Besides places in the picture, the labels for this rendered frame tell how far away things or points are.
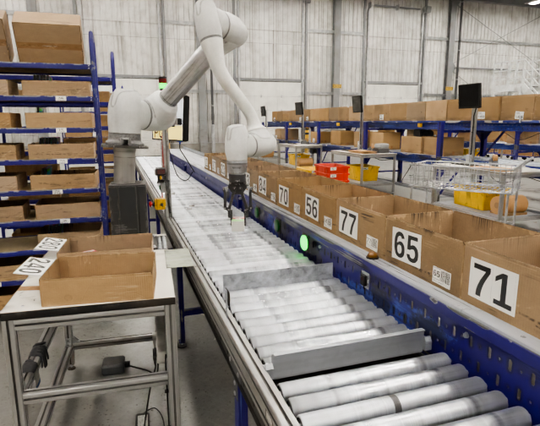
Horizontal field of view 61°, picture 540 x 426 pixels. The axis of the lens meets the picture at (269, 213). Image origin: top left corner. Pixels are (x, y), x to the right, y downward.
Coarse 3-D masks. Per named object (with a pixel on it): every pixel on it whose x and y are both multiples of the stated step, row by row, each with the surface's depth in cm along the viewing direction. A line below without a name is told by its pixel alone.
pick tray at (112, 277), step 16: (64, 256) 185; (80, 256) 186; (96, 256) 187; (112, 256) 188; (128, 256) 190; (144, 256) 191; (48, 272) 170; (64, 272) 185; (80, 272) 187; (96, 272) 188; (112, 272) 190; (128, 272) 191; (144, 272) 192; (48, 288) 159; (64, 288) 160; (80, 288) 161; (96, 288) 162; (112, 288) 163; (128, 288) 164; (144, 288) 165; (48, 304) 160; (64, 304) 161
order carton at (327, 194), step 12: (312, 192) 224; (324, 192) 240; (336, 192) 243; (348, 192) 245; (360, 192) 237; (372, 192) 226; (384, 192) 216; (324, 204) 212; (336, 204) 200; (324, 216) 213; (324, 228) 214
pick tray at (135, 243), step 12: (72, 240) 215; (84, 240) 217; (96, 240) 218; (108, 240) 219; (120, 240) 221; (132, 240) 222; (144, 240) 223; (60, 252) 195; (72, 252) 216; (84, 252) 191; (96, 252) 192; (108, 252) 193; (120, 252) 194; (132, 252) 195
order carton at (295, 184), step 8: (320, 176) 281; (280, 184) 268; (288, 184) 254; (296, 184) 244; (304, 184) 279; (312, 184) 280; (320, 184) 282; (328, 184) 273; (336, 184) 262; (296, 192) 244; (288, 200) 256; (296, 200) 245; (288, 208) 257
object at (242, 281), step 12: (324, 264) 188; (228, 276) 175; (240, 276) 177; (252, 276) 178; (264, 276) 180; (276, 276) 182; (288, 276) 183; (300, 276) 185; (312, 276) 187; (324, 276) 189; (228, 288) 176; (240, 288) 178
